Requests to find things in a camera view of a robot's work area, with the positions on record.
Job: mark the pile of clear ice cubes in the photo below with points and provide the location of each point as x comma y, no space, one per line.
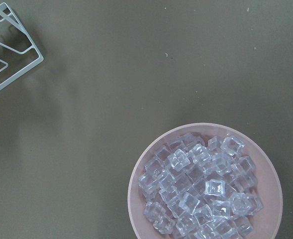
196,189

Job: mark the pink bowl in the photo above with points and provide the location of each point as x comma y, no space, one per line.
265,223

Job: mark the white wire cup rack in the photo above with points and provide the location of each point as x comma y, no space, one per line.
18,52

